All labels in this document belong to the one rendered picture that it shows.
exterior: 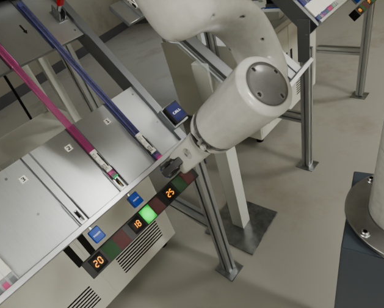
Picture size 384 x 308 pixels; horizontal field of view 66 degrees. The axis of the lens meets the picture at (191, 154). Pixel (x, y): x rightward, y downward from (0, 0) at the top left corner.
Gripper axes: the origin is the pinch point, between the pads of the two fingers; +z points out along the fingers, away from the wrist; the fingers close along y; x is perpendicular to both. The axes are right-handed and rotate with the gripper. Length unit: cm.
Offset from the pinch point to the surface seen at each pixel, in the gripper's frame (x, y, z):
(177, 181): -3.8, 0.2, 11.1
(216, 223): -25.1, 11.2, 36.4
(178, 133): 5.1, 8.6, 9.0
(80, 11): 246, 188, 304
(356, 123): -54, 127, 54
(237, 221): -39, 31, 62
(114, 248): -4.8, -21.1, 11.1
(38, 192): 14.4, -24.7, 10.2
